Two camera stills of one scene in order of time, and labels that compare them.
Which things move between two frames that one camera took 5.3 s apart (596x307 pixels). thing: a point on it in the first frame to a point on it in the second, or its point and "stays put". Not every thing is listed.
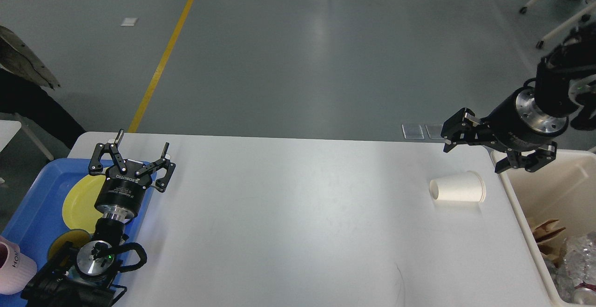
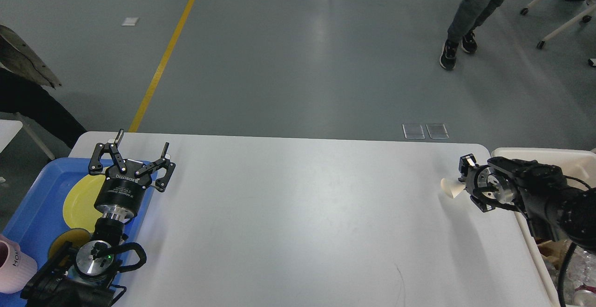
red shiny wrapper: x=585 y=293 stays put
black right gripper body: x=518 y=123 to x=482 y=180
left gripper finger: x=161 y=184 stays put
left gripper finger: x=95 y=166 stays put
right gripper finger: x=531 y=161 to x=482 y=205
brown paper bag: x=552 y=244 stays put
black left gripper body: x=121 y=195 stays put
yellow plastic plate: x=78 y=210 stays put
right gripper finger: x=463 y=127 to x=464 y=161
